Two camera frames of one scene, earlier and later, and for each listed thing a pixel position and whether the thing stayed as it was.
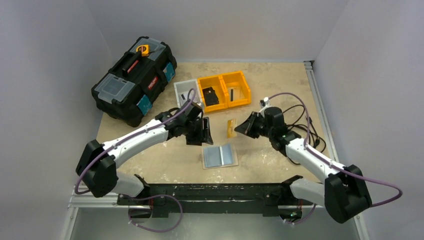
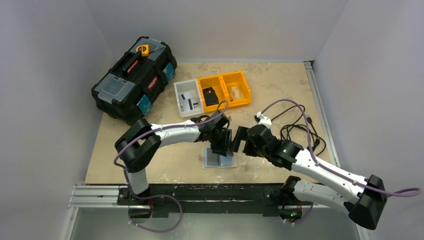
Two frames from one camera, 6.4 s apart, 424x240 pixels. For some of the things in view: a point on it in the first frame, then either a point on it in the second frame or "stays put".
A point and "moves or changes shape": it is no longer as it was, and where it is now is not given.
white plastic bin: (181, 89) stays put
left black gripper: (194, 127) → (224, 140)
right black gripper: (253, 124) → (241, 141)
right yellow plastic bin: (236, 89) stays put
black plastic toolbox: (128, 88) stays put
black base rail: (270, 198) stays put
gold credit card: (231, 124) moves or changes shape
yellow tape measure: (144, 49) stays put
